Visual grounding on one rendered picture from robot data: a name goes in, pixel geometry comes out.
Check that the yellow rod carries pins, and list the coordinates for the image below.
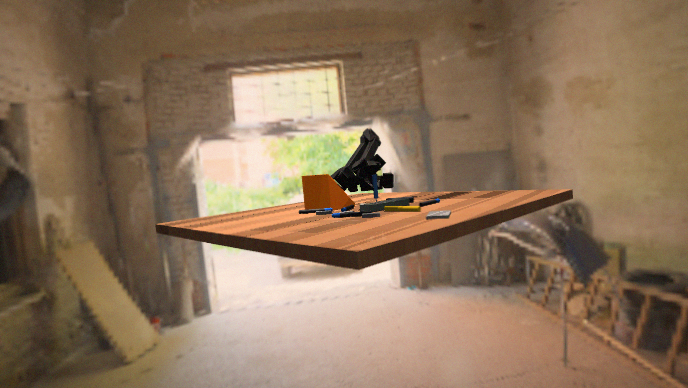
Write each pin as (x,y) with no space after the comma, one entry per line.
(403,208)

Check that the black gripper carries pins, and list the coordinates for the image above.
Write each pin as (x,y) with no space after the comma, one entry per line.
(386,181)

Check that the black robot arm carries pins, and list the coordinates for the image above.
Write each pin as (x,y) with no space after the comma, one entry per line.
(362,160)

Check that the white keyboard with letter keys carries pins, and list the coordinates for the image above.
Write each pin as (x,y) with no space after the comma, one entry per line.
(379,206)

